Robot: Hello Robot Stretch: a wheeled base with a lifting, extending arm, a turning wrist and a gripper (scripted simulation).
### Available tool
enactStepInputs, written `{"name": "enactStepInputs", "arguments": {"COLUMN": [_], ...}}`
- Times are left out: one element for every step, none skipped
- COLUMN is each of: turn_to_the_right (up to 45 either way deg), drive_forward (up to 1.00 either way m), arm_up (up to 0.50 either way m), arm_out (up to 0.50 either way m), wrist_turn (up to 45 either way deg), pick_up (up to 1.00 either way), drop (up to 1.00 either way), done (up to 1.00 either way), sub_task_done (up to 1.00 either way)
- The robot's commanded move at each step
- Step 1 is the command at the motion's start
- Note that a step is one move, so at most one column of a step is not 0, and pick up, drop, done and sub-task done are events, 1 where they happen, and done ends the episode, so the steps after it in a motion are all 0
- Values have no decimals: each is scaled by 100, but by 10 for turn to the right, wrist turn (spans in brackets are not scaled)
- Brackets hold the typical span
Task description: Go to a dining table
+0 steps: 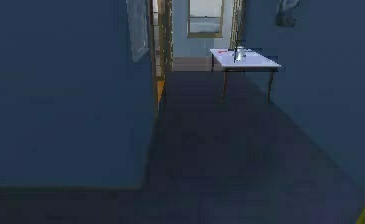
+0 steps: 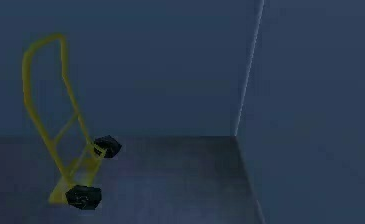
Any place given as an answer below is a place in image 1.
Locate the white table with brown legs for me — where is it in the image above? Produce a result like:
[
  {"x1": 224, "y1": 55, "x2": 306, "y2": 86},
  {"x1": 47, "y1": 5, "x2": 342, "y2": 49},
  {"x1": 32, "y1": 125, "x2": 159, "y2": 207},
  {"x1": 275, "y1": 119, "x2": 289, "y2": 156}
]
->
[{"x1": 209, "y1": 48, "x2": 282, "y2": 105}]

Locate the framed window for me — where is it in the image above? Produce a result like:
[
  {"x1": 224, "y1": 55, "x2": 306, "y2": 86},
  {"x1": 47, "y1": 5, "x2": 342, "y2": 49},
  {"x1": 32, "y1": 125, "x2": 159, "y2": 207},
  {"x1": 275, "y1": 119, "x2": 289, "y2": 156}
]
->
[{"x1": 187, "y1": 0, "x2": 225, "y2": 39}]

